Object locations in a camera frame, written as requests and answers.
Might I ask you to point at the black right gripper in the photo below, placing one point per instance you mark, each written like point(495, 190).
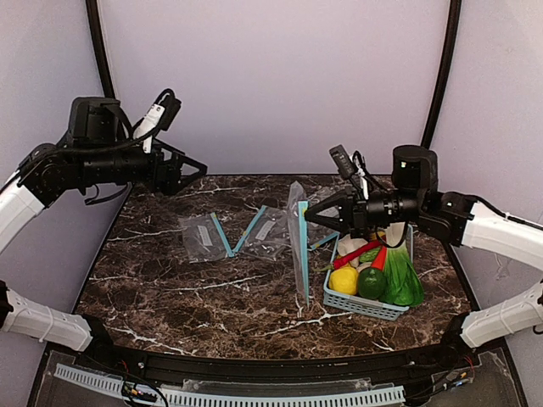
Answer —
point(352, 210)

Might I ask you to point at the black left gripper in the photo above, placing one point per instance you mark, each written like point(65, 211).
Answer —
point(168, 170)

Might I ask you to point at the clear zip bag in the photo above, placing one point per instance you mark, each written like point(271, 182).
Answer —
point(204, 239)
point(267, 235)
point(304, 236)

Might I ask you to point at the green white bok choy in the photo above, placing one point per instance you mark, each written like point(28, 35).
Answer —
point(403, 287)

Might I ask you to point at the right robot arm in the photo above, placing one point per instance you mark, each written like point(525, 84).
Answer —
point(382, 216)

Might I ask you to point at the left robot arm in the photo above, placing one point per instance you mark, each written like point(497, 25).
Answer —
point(100, 146)

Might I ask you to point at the white garlic bulb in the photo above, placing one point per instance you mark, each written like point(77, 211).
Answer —
point(347, 245)

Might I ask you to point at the red chili pepper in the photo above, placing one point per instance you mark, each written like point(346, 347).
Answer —
point(345, 260)

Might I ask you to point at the green cucumber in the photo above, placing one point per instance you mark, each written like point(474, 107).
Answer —
point(370, 255)

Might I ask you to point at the yellow lemon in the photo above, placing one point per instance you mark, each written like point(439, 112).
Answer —
point(344, 280)

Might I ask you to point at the green avocado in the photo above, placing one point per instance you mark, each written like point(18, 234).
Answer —
point(371, 283)

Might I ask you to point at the light blue plastic basket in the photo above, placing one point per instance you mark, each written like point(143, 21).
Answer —
point(357, 304)

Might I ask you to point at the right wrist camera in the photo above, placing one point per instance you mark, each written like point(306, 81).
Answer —
point(349, 171)

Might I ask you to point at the black left frame post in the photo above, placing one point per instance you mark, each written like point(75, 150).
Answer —
point(99, 49)

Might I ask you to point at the black frame post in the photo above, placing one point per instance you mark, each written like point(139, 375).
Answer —
point(99, 49)
point(446, 58)

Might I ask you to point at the white slotted cable duct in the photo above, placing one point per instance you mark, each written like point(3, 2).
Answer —
point(203, 393)

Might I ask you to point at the black right frame post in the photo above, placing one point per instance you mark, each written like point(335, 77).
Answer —
point(446, 58)

